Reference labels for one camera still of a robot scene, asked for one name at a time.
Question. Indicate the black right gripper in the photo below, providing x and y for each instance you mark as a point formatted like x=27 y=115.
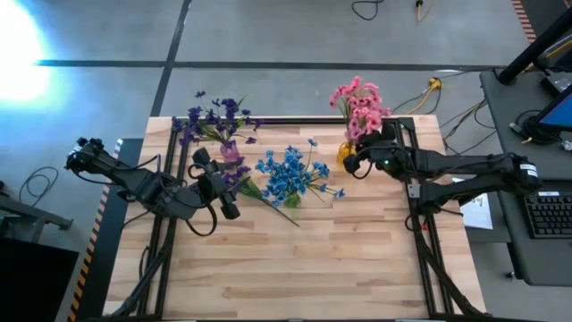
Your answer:
x=393 y=158

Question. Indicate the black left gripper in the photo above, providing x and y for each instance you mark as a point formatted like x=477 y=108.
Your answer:
x=205 y=190

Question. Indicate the pink artificial flower bunch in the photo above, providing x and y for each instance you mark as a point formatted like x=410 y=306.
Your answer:
x=355 y=132
x=373 y=121
x=357 y=96

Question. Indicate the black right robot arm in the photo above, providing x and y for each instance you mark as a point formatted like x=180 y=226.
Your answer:
x=469 y=165

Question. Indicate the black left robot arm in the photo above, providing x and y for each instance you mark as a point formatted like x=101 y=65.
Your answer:
x=134 y=185

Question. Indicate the amber glass vase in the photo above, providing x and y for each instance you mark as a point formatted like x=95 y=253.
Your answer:
x=344 y=154

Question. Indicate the purple glass vase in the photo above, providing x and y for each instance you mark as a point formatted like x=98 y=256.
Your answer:
x=230 y=153

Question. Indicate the green glass vase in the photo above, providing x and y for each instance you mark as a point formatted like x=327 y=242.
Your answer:
x=292 y=201

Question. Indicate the white paper sheet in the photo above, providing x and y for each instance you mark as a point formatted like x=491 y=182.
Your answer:
x=478 y=214

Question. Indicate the striped-edge black floor mat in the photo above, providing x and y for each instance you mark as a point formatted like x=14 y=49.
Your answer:
x=105 y=250
x=543 y=11

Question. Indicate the grey office desk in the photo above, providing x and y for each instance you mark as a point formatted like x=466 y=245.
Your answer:
x=514 y=134

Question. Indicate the black stand pole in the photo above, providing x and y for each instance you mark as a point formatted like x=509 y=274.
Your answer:
x=532 y=49

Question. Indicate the black computer keyboard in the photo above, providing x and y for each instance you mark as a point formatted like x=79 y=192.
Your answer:
x=552 y=219

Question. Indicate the computer monitor with stand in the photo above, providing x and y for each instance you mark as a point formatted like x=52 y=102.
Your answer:
x=561 y=114

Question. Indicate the black power adapter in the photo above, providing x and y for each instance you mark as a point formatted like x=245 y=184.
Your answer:
x=558 y=82

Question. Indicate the black floor cabinet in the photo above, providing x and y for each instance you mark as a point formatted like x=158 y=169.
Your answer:
x=36 y=282

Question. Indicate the silver bracket plate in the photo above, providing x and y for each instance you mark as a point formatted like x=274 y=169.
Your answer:
x=414 y=191

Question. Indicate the black aluminium table frame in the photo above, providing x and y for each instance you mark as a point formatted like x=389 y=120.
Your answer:
x=277 y=121

